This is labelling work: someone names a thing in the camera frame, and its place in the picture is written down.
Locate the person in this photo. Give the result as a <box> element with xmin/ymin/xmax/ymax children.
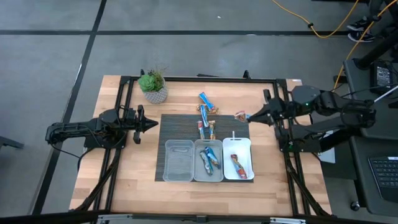
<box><xmin>346</xmin><ymin>0</ymin><xmax>385</xmax><ymax>44</ymax></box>

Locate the dark grey woven placemat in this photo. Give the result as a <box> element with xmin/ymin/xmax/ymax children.
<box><xmin>154</xmin><ymin>114</ymin><xmax>254</xmax><ymax>183</ymax></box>

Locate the succulent in patterned pot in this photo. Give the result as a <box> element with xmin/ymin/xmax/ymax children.
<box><xmin>137</xmin><ymin>68</ymin><xmax>169</xmax><ymax>105</ymax></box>

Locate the brown and blue granola bar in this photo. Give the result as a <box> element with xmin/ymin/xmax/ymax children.
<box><xmin>195</xmin><ymin>105</ymin><xmax>220</xmax><ymax>115</ymax></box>
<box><xmin>197</xmin><ymin>120</ymin><xmax>206</xmax><ymax>140</ymax></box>

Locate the black power supply box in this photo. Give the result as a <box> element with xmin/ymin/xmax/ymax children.
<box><xmin>369</xmin><ymin>61</ymin><xmax>393</xmax><ymax>95</ymax></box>

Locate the yellow extension cable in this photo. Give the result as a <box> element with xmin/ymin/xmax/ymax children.
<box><xmin>272</xmin><ymin>0</ymin><xmax>360</xmax><ymax>39</ymax></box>
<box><xmin>333</xmin><ymin>0</ymin><xmax>398</xmax><ymax>90</ymax></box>

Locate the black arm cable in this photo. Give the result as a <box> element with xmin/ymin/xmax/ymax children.
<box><xmin>51</xmin><ymin>141</ymin><xmax>91</xmax><ymax>170</ymax></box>

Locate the black crossbar with silver brackets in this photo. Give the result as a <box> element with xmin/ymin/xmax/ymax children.
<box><xmin>0</xmin><ymin>210</ymin><xmax>398</xmax><ymax>224</ymax></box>

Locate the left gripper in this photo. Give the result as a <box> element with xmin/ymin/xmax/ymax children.
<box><xmin>123</xmin><ymin>105</ymin><xmax>159</xmax><ymax>144</ymax></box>

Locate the black stand foot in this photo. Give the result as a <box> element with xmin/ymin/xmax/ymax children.
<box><xmin>0</xmin><ymin>135</ymin><xmax>25</xmax><ymax>151</ymax></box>

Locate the black keyboard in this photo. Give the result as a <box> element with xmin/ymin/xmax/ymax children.
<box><xmin>368</xmin><ymin>155</ymin><xmax>398</xmax><ymax>203</ymax></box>

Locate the orange snack packet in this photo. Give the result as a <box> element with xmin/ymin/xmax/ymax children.
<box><xmin>208</xmin><ymin>119</ymin><xmax>217</xmax><ymax>141</ymax></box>

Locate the red granola bar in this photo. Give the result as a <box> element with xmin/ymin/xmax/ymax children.
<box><xmin>229</xmin><ymin>153</ymin><xmax>249</xmax><ymax>180</ymax></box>
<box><xmin>234</xmin><ymin>111</ymin><xmax>251</xmax><ymax>123</ymax></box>

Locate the white cable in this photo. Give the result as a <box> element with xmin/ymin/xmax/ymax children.
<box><xmin>374</xmin><ymin>89</ymin><xmax>398</xmax><ymax>103</ymax></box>

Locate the white paper sheet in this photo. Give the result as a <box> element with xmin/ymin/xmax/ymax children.
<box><xmin>318</xmin><ymin>130</ymin><xmax>337</xmax><ymax>165</ymax></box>

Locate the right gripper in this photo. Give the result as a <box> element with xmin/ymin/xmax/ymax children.
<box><xmin>248</xmin><ymin>89</ymin><xmax>295</xmax><ymax>126</ymax></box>

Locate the opaque white plastic bin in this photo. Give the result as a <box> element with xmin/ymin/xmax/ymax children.
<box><xmin>222</xmin><ymin>137</ymin><xmax>255</xmax><ymax>181</ymax></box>

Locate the black side desk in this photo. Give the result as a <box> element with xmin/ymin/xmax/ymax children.
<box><xmin>343</xmin><ymin>57</ymin><xmax>398</xmax><ymax>218</ymax></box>

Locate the black aluminium table frame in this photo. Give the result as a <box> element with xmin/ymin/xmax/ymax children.
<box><xmin>70</xmin><ymin>70</ymin><xmax>332</xmax><ymax>218</ymax></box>

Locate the clear plastic bin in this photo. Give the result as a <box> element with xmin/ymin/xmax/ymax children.
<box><xmin>162</xmin><ymin>139</ymin><xmax>195</xmax><ymax>183</ymax></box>

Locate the frosted white plastic bin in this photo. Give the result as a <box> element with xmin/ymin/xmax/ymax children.
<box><xmin>193</xmin><ymin>139</ymin><xmax>224</xmax><ymax>183</ymax></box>

